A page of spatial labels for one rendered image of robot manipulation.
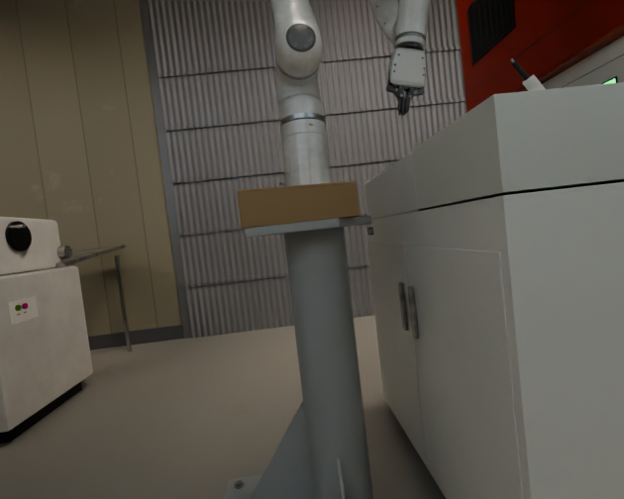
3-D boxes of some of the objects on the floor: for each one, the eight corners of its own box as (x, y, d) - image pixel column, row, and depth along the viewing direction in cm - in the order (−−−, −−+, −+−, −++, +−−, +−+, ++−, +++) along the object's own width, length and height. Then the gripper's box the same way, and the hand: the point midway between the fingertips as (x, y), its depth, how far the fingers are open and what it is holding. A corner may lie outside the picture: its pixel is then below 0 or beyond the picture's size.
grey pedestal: (194, 622, 79) (142, 239, 75) (229, 483, 123) (197, 238, 119) (428, 583, 81) (388, 211, 78) (380, 461, 125) (354, 220, 122)
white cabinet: (528, 394, 159) (510, 204, 155) (899, 637, 63) (876, 152, 59) (381, 417, 154) (360, 222, 151) (541, 714, 58) (492, 196, 55)
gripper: (386, 37, 99) (379, 106, 100) (441, 45, 100) (434, 112, 101) (379, 50, 107) (372, 115, 107) (430, 57, 108) (423, 121, 108)
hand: (403, 106), depth 104 cm, fingers closed
